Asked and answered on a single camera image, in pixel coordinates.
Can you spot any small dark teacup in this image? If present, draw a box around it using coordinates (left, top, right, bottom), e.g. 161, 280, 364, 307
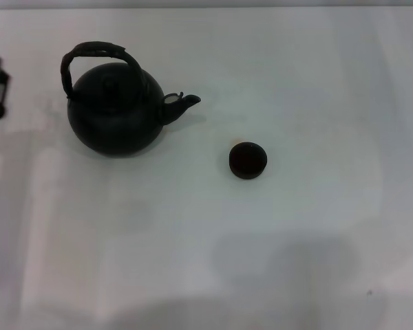
229, 141, 268, 181

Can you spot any black round teapot with handle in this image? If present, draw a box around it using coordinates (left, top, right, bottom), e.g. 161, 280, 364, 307
59, 41, 202, 159

